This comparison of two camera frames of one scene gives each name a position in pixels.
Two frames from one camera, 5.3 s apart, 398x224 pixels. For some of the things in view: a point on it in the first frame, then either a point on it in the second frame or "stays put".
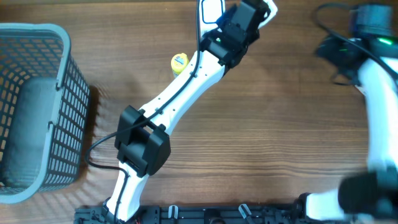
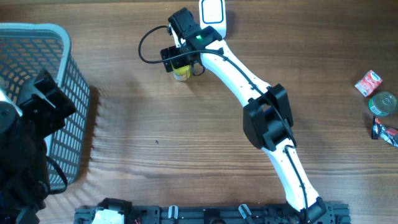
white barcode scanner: (209, 12) stays put
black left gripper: (223, 20) → (52, 118)
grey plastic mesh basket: (44, 108) stays put
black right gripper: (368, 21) → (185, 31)
